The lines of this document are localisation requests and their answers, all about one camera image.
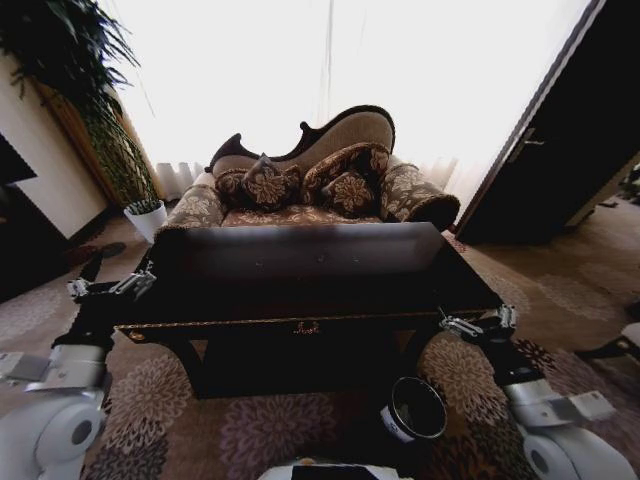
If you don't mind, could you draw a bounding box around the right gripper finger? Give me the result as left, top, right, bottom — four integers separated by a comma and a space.
438, 313, 482, 338
491, 303, 518, 330

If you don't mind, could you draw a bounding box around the white sheer curtain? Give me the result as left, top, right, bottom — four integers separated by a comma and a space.
97, 0, 604, 204

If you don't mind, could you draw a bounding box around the dark wooden coffee table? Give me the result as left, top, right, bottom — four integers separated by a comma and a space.
113, 222, 504, 401

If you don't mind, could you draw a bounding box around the dark wooden door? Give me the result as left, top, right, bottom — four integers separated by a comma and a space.
453, 0, 640, 247

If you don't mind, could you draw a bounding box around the square floral throw pillow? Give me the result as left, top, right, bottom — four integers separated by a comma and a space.
321, 169, 377, 219
241, 154, 302, 212

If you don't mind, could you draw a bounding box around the white plant pot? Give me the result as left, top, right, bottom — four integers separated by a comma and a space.
122, 199, 169, 245

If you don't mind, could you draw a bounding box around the small floral bolster pillow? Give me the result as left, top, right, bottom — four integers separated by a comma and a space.
214, 168, 251, 207

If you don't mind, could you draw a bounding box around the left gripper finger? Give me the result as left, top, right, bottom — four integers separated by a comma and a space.
67, 252, 106, 302
115, 270, 158, 302

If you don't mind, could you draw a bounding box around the white robot front shell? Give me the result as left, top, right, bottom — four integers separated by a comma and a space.
256, 462, 389, 480

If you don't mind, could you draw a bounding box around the floral upholstered carved sofa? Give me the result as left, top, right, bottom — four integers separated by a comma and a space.
157, 104, 462, 242

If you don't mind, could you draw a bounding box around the dark cabinet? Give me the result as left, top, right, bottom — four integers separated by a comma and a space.
0, 133, 72, 304

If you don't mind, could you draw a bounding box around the floral patterned rug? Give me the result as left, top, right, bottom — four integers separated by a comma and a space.
0, 214, 640, 480

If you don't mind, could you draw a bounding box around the tall green potted plant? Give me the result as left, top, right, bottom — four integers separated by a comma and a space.
0, 0, 162, 207

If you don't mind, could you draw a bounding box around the large floral bolster pillow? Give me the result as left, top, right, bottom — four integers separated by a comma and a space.
301, 142, 392, 205

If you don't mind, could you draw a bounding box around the round black trash bin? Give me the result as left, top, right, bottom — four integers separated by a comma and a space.
379, 375, 449, 444

